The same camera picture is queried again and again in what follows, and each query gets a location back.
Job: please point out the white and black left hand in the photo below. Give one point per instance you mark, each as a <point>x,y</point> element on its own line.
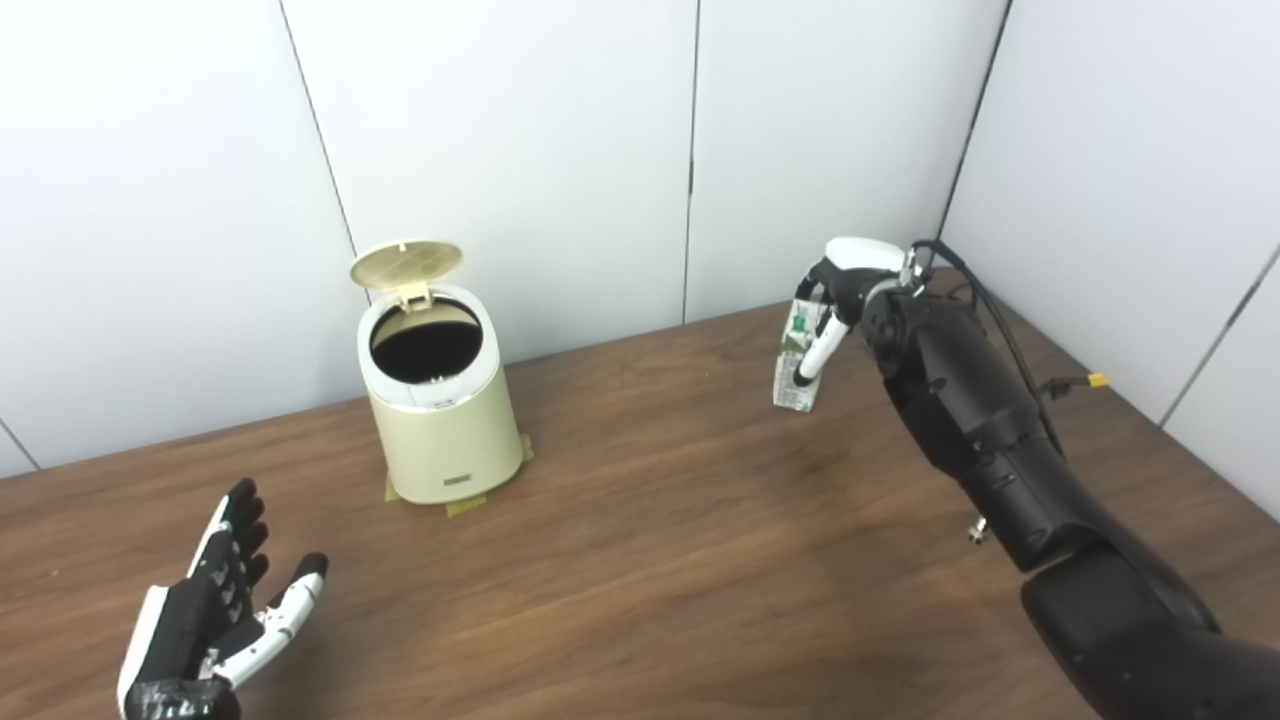
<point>190,620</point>

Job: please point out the white and black right hand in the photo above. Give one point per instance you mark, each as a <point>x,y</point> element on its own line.
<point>865,255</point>

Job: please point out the white and green milk carton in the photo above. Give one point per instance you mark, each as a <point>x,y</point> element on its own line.
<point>790,390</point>

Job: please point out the cream-colored round bin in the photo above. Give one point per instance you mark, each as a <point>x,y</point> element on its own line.
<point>445,430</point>

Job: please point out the cream round bin lid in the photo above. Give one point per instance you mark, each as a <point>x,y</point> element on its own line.
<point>405,265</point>

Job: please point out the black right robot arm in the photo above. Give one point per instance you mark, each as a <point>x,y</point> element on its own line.
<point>990,440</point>

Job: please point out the small silver metal plug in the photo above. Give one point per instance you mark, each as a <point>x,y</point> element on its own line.
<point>978,530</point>

